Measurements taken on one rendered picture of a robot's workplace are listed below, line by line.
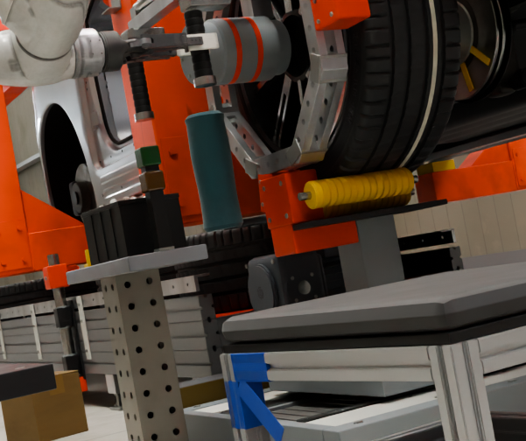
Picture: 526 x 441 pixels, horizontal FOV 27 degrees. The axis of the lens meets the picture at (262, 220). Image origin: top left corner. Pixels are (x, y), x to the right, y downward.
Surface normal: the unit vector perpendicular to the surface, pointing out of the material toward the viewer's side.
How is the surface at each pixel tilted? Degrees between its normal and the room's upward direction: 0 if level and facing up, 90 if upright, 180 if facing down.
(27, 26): 135
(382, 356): 90
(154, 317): 90
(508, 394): 90
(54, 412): 90
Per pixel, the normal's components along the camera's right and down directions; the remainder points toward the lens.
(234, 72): 0.43, 0.66
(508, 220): -0.86, 0.14
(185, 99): 0.44, -0.11
